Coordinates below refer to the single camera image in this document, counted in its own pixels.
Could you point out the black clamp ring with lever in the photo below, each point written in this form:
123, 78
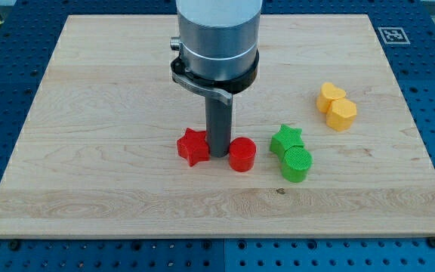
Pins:
221, 91

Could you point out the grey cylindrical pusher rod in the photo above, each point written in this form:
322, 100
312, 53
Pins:
218, 127

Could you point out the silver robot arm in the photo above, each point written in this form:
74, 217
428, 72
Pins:
218, 57

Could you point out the red star block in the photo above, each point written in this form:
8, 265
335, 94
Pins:
193, 147

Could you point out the green star block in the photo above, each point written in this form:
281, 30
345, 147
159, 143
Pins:
285, 139

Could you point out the red cylinder block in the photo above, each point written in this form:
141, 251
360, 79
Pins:
242, 154

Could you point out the green cylinder block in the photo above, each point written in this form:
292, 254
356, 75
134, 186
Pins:
296, 163

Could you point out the yellow heart block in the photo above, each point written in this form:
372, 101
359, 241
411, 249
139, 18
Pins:
328, 92

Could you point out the yellow hexagon block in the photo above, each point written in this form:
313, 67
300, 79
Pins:
341, 114

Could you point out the light wooden board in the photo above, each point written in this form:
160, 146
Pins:
97, 157

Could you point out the white fiducial marker tag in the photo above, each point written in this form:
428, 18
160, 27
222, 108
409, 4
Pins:
392, 35

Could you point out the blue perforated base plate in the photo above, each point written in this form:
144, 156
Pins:
27, 39

